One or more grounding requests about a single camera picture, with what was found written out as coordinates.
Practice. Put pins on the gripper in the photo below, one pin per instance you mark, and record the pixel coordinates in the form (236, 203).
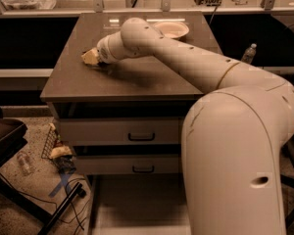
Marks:
(103, 52)

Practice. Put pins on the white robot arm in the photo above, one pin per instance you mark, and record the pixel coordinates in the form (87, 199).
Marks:
(231, 137)

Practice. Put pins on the grey drawer cabinet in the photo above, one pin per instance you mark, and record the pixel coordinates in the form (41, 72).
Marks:
(132, 88)

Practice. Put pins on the top grey drawer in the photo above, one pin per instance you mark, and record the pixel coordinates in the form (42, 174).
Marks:
(119, 131)

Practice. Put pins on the grey drawer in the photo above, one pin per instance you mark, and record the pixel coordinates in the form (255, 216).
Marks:
(143, 164)
(119, 131)

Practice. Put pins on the middle grey drawer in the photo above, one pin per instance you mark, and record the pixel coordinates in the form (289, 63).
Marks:
(143, 164)

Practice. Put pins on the open bottom drawer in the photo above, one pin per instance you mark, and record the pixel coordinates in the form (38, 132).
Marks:
(137, 204)

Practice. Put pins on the black chair left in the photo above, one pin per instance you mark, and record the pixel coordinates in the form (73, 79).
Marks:
(12, 140)

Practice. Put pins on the plastic bottle on floor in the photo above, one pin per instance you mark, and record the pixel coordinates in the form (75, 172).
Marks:
(25, 163)

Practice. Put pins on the clear plastic water bottle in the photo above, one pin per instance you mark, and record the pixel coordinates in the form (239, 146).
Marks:
(249, 54)

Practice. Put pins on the wire basket with snacks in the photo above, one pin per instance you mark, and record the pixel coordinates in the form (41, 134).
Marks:
(56, 152)

